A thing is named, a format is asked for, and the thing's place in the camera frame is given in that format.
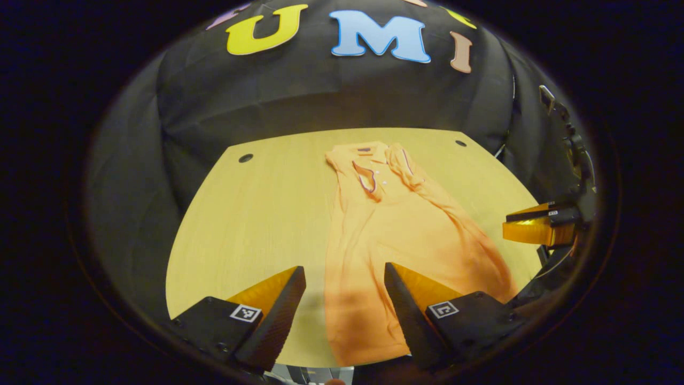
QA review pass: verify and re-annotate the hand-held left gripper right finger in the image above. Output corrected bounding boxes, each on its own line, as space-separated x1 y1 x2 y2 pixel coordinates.
384 262 527 369

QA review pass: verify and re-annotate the orange T-shirt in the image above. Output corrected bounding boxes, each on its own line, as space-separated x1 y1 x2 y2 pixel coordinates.
323 141 519 368

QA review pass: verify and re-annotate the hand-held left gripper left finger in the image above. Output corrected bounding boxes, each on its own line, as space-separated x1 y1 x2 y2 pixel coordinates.
168 266 307 372

